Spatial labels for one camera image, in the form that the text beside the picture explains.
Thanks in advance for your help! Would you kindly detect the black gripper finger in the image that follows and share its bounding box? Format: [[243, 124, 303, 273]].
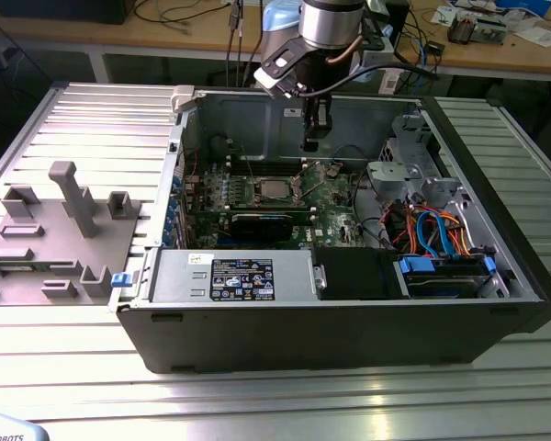
[[302, 94, 334, 153]]

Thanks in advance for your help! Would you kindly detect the metal locking lever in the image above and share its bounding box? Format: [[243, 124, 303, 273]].
[[241, 144, 259, 181]]

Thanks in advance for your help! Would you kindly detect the silver CPU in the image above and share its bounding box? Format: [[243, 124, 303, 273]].
[[261, 178, 291, 199]]

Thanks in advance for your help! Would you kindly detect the CPU socket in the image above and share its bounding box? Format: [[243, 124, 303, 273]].
[[253, 174, 304, 206]]

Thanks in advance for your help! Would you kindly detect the green motherboard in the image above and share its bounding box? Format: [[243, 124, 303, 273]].
[[183, 158, 387, 252]]

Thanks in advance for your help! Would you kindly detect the grey metal drive cage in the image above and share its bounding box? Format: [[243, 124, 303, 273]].
[[365, 113, 472, 217]]

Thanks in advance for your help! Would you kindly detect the black graphics card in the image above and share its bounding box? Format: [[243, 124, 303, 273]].
[[228, 209, 295, 243]]

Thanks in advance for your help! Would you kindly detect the metal heat sink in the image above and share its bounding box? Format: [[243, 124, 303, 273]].
[[447, 12, 478, 46]]

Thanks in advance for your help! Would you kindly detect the black plastic shroud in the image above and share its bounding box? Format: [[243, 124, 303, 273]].
[[311, 247, 399, 302]]

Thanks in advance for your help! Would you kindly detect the grey electronics box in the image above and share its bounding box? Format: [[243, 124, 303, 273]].
[[475, 16, 509, 46]]

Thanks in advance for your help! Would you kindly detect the wooden desk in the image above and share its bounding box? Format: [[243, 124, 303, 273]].
[[0, 0, 551, 84]]

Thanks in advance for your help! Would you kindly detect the grey power supply unit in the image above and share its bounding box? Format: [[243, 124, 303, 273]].
[[146, 247, 318, 304]]

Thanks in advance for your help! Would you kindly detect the hard disk in blue carrier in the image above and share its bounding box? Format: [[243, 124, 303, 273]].
[[392, 254, 497, 300]]

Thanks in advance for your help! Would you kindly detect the blue box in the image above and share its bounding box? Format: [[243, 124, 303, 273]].
[[495, 0, 551, 17]]

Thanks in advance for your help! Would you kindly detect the black PC case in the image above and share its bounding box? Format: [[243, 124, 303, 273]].
[[107, 84, 551, 376]]

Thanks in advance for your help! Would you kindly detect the white paper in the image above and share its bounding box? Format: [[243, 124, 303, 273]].
[[516, 26, 551, 47]]

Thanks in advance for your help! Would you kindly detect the black monitor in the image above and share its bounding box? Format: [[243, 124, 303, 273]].
[[0, 0, 129, 25]]

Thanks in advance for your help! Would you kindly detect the grey parts rack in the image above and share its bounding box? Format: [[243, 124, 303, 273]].
[[0, 160, 143, 307]]

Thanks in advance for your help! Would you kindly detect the pale blue teach pendant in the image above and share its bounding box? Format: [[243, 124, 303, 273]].
[[0, 410, 51, 441]]

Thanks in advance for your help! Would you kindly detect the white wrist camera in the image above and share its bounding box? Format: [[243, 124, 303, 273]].
[[253, 39, 309, 98]]

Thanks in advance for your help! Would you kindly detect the black camera cable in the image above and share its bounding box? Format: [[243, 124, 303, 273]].
[[298, 63, 442, 98]]

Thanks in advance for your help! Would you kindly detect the black cable with white label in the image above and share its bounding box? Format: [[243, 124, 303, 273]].
[[209, 131, 235, 155]]

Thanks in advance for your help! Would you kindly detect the thick black cable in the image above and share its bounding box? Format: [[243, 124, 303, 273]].
[[351, 169, 391, 249]]

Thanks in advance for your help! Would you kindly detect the pale grey case handle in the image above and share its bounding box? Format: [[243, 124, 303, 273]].
[[170, 85, 197, 114]]

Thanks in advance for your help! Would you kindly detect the blue wire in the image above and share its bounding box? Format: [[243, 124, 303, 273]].
[[415, 209, 460, 266]]

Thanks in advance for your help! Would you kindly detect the orange wire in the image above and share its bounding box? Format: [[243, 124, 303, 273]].
[[385, 206, 477, 258]]

